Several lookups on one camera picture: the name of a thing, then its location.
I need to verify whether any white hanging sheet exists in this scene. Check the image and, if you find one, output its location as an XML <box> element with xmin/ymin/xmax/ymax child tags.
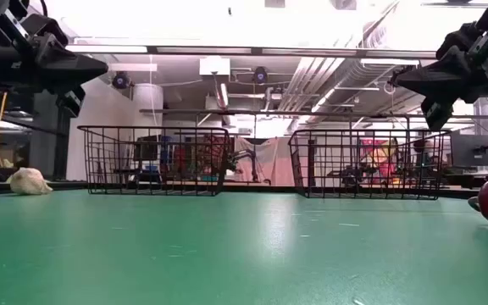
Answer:
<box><xmin>231</xmin><ymin>136</ymin><xmax>297</xmax><ymax>187</ymax></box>

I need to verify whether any long overhead light bar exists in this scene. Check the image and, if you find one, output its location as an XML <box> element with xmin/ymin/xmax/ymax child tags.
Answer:
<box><xmin>64</xmin><ymin>43</ymin><xmax>438</xmax><ymax>60</ymax></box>

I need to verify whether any dark background monitor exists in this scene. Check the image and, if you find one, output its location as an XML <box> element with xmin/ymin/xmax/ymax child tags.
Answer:
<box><xmin>450</xmin><ymin>134</ymin><xmax>488</xmax><ymax>168</ymax></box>

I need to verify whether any white round column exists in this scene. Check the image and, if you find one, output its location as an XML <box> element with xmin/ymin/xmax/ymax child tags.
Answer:
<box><xmin>132</xmin><ymin>82</ymin><xmax>165</xmax><ymax>128</ymax></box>

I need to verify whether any round black ceiling camera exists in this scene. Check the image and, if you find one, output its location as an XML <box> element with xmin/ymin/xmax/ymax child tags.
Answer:
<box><xmin>252</xmin><ymin>65</ymin><xmax>269</xmax><ymax>85</ymax></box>
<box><xmin>111</xmin><ymin>70</ymin><xmax>131</xmax><ymax>91</ymax></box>

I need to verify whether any white garlic bulb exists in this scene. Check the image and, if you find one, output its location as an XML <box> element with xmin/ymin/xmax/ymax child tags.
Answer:
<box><xmin>6</xmin><ymin>167</ymin><xmax>54</xmax><ymax>197</ymax></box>

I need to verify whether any green table mat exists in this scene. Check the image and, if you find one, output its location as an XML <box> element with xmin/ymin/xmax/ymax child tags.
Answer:
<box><xmin>0</xmin><ymin>188</ymin><xmax>488</xmax><ymax>305</ymax></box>

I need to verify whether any white ceiling box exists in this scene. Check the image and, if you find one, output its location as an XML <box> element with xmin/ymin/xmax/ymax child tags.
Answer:
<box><xmin>198</xmin><ymin>56</ymin><xmax>231</xmax><ymax>77</ymax></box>

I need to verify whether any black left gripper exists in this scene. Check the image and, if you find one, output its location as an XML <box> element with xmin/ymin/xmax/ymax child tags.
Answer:
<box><xmin>0</xmin><ymin>16</ymin><xmax>108</xmax><ymax>119</ymax></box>

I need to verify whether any colourful poster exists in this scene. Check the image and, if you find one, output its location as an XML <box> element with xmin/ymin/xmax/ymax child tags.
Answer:
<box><xmin>358</xmin><ymin>137</ymin><xmax>400</xmax><ymax>179</ymax></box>

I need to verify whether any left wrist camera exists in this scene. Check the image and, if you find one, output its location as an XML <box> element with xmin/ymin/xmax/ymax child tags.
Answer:
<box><xmin>0</xmin><ymin>0</ymin><xmax>21</xmax><ymax>43</ymax></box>

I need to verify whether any black horizontal rail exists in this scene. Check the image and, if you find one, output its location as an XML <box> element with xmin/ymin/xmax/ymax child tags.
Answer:
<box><xmin>139</xmin><ymin>108</ymin><xmax>488</xmax><ymax>119</ymax></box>

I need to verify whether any black wire basket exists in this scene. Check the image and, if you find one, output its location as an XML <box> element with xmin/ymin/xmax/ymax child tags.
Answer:
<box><xmin>287</xmin><ymin>129</ymin><xmax>452</xmax><ymax>201</ymax></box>
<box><xmin>77</xmin><ymin>125</ymin><xmax>231</xmax><ymax>197</ymax></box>

